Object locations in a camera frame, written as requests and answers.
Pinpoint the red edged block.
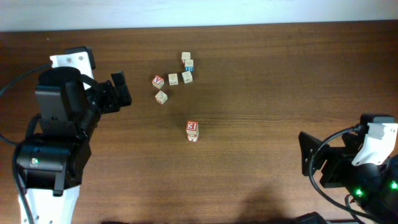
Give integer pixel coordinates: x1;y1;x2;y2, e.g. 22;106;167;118
186;121;198;135

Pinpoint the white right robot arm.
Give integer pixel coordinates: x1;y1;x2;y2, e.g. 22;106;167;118
298;127;397;223

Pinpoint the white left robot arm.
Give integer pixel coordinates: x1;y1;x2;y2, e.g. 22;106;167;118
12;67;132;223

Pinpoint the red letter A block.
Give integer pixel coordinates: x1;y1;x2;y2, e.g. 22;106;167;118
152;75;164;89

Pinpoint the elephant red letter block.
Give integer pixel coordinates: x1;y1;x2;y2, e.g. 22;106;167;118
155;91;168;105

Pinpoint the blue 2 block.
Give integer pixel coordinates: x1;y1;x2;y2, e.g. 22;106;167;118
182;71;193;83

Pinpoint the blue D block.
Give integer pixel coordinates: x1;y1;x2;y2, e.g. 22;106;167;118
184;59;194;72

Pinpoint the red top edge block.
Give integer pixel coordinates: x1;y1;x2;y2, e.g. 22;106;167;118
181;52;191;64

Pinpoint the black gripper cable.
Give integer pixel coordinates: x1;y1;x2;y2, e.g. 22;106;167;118
307;124;386;224

